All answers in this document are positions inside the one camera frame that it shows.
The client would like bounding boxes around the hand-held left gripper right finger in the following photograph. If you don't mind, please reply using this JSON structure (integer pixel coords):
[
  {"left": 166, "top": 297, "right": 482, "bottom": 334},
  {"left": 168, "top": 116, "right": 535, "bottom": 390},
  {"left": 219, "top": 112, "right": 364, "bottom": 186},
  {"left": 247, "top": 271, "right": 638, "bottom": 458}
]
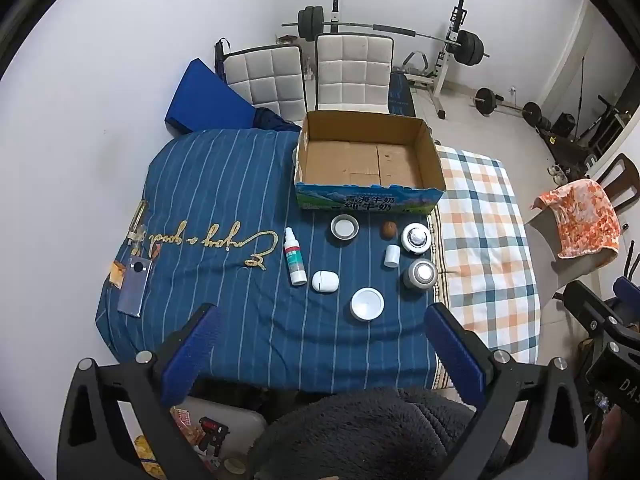
[{"left": 424, "top": 302, "right": 588, "bottom": 480}]

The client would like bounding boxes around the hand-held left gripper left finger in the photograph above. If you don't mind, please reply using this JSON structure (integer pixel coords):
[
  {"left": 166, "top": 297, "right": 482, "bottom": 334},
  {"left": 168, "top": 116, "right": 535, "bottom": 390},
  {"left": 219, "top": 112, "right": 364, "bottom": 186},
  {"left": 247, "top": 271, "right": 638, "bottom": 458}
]
[{"left": 57, "top": 302, "right": 223, "bottom": 480}]

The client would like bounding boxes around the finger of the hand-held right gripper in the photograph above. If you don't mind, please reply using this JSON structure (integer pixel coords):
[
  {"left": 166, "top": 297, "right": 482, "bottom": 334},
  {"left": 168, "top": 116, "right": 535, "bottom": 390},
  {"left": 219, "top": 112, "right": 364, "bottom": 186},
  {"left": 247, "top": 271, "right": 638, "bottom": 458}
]
[
  {"left": 613, "top": 275, "right": 640, "bottom": 321},
  {"left": 564, "top": 280, "right": 621, "bottom": 333}
]

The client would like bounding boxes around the silver metal can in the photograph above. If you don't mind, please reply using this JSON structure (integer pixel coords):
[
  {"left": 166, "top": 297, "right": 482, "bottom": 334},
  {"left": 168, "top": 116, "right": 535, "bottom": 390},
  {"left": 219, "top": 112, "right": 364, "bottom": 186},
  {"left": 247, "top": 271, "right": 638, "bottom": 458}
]
[
  {"left": 401, "top": 223, "right": 432, "bottom": 255},
  {"left": 402, "top": 259, "right": 439, "bottom": 291}
]

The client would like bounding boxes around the printed cardboard box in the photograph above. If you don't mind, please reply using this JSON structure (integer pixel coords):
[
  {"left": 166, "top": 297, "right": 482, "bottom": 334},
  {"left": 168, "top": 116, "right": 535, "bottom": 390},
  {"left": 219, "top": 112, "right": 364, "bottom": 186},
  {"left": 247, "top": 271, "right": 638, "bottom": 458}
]
[{"left": 292, "top": 110, "right": 447, "bottom": 212}]

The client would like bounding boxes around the person's right hand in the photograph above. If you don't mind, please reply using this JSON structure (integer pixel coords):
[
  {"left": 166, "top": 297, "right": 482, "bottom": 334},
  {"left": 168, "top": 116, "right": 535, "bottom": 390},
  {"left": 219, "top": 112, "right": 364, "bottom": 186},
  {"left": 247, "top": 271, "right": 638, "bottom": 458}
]
[{"left": 597, "top": 406, "right": 640, "bottom": 463}]

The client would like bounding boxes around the black glue gun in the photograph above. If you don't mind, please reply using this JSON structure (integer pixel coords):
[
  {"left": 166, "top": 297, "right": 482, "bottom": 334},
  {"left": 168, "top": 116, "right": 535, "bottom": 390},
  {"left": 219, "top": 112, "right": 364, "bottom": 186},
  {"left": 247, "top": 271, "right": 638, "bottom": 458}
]
[{"left": 197, "top": 416, "right": 231, "bottom": 453}]

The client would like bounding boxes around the orange floral towel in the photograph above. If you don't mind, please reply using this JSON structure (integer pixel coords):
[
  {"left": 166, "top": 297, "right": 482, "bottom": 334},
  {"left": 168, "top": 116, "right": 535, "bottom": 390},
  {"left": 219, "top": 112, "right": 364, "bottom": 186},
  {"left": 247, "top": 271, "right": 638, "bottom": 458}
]
[{"left": 531, "top": 178, "right": 622, "bottom": 260}]

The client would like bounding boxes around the purple smartphone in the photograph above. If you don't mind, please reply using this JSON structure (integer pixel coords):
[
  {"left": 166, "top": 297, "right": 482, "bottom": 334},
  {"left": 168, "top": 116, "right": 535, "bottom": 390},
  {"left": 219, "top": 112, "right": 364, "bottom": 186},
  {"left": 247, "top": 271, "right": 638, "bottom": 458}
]
[{"left": 117, "top": 255, "right": 153, "bottom": 318}]

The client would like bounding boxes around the white round lid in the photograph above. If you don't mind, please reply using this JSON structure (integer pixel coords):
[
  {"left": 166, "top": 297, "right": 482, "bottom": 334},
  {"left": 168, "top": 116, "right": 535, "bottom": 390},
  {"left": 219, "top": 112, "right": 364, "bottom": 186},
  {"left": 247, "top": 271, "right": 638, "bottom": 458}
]
[{"left": 350, "top": 286, "right": 386, "bottom": 322}]

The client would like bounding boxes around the wooden chair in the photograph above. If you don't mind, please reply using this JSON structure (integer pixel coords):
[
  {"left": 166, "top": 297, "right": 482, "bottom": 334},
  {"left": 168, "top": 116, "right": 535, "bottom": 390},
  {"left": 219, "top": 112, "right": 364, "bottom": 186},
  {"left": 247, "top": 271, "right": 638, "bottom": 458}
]
[{"left": 522, "top": 154, "right": 640, "bottom": 301}]

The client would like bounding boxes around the dark fuzzy garment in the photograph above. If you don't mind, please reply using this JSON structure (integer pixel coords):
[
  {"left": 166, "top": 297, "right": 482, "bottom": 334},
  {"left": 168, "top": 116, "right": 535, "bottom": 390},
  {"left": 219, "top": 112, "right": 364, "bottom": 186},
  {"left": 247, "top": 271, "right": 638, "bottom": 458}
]
[{"left": 247, "top": 387, "right": 506, "bottom": 480}]

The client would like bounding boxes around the plaid blanket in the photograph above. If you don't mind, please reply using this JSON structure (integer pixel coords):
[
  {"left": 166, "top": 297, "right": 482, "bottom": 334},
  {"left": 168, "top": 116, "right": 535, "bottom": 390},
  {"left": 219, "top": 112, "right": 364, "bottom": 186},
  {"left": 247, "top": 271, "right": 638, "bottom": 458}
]
[{"left": 430, "top": 144, "right": 543, "bottom": 391}]

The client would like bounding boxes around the white spray bottle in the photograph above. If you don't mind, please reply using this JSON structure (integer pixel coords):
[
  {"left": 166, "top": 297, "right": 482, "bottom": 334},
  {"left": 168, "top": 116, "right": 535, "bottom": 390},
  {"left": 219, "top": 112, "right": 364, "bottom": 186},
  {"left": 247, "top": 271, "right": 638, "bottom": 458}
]
[{"left": 283, "top": 227, "right": 308, "bottom": 287}]

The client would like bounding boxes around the clear plastic tool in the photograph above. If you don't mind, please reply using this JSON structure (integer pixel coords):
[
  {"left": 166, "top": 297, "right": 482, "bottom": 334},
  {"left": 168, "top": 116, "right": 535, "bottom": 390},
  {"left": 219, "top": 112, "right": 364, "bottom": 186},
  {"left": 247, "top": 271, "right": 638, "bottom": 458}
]
[{"left": 127, "top": 200, "right": 149, "bottom": 246}]

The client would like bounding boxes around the white oval case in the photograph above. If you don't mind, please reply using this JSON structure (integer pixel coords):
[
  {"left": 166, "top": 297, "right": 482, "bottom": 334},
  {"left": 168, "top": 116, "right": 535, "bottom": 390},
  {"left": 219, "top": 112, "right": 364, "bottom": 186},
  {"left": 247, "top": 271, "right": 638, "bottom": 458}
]
[{"left": 311, "top": 270, "right": 340, "bottom": 293}]

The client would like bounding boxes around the black exercise machine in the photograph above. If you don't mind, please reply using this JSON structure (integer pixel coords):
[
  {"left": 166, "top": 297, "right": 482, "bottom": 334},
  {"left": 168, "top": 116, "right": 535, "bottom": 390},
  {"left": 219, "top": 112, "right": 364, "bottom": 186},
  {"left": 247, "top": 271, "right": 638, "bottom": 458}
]
[{"left": 575, "top": 95, "right": 636, "bottom": 161}]

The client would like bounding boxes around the blue striped blanket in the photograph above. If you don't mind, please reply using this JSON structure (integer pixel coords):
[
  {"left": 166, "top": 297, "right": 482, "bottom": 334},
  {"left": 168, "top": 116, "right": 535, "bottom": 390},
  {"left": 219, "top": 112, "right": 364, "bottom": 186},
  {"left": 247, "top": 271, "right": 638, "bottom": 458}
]
[{"left": 95, "top": 127, "right": 453, "bottom": 393}]

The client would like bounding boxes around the short barbell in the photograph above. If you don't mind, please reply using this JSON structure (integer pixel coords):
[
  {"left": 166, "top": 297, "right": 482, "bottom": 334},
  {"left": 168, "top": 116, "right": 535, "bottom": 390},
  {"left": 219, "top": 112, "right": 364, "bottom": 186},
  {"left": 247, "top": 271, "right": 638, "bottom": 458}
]
[{"left": 472, "top": 87, "right": 543, "bottom": 123}]

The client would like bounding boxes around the dark blue garment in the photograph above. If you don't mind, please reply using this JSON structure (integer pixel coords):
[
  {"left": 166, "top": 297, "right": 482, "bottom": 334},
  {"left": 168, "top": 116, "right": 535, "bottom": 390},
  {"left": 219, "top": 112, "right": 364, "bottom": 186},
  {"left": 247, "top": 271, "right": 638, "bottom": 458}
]
[{"left": 252, "top": 107, "right": 301, "bottom": 133}]

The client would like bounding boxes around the blue foam cushion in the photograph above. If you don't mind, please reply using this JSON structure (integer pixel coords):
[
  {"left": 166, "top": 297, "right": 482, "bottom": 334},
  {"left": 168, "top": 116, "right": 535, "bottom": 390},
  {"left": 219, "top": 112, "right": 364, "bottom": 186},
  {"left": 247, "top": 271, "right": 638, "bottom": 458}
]
[{"left": 165, "top": 58, "right": 271, "bottom": 136}]

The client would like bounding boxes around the white barbell rack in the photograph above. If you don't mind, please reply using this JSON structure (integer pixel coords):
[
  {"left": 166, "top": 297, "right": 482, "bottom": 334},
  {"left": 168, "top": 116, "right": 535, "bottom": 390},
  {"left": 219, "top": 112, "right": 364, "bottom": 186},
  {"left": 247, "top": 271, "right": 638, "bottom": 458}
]
[{"left": 431, "top": 0, "right": 470, "bottom": 121}]

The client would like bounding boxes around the white quilted chair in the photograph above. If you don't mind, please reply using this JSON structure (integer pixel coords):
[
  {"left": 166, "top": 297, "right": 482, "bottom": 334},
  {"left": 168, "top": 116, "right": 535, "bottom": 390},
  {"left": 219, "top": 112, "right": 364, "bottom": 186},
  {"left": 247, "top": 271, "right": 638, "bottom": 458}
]
[
  {"left": 222, "top": 44, "right": 308, "bottom": 121},
  {"left": 314, "top": 33, "right": 394, "bottom": 115}
]

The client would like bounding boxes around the long barbell with plates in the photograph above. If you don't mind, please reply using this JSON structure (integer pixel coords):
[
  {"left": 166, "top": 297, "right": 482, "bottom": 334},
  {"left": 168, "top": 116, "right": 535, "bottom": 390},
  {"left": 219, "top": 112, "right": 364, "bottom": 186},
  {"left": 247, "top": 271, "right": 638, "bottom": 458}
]
[{"left": 281, "top": 6, "right": 488, "bottom": 66}]

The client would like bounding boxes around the black strap handle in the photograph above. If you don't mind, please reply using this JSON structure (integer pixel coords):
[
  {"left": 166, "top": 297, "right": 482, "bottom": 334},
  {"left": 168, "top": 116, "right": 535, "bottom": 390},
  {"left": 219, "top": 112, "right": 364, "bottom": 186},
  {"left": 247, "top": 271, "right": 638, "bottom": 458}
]
[{"left": 214, "top": 39, "right": 233, "bottom": 81}]

